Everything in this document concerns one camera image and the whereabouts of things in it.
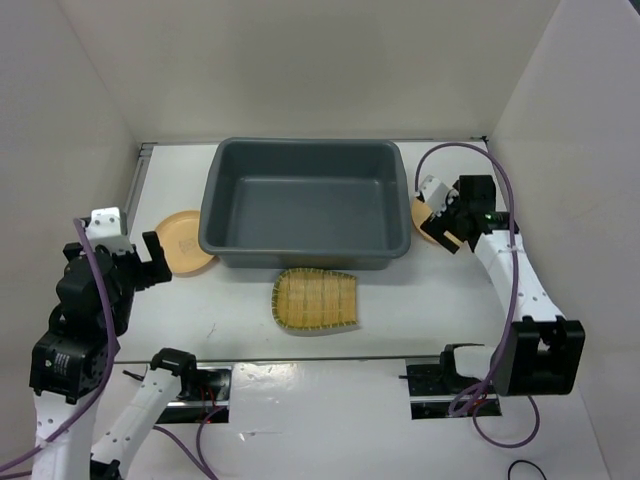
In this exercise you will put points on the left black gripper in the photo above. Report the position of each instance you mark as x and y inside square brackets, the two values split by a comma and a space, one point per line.
[159, 266]

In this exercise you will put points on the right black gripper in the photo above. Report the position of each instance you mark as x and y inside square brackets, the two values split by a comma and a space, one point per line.
[437, 226]

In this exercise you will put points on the tan plate with square print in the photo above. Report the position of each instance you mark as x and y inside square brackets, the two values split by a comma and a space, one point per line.
[420, 212]

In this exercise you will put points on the tan plate with bear print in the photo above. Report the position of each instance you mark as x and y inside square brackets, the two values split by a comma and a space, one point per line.
[179, 236]

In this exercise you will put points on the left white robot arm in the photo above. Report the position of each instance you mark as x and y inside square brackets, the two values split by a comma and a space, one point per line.
[72, 362]

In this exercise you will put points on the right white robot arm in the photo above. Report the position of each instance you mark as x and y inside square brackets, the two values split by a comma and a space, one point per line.
[541, 351]

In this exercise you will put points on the grey plastic bin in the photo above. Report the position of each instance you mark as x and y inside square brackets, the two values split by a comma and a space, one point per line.
[284, 203]

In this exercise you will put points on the woven bamboo tray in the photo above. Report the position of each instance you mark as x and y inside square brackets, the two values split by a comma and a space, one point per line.
[314, 300]

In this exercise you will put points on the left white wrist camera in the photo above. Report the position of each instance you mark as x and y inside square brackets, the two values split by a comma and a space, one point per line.
[107, 228]

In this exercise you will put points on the aluminium frame rail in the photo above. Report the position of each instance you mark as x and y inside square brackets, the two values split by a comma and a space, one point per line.
[136, 186]

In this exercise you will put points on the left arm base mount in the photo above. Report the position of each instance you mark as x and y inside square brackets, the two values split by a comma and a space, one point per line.
[206, 398]

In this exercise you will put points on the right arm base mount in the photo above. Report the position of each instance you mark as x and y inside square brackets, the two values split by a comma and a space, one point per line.
[432, 384]

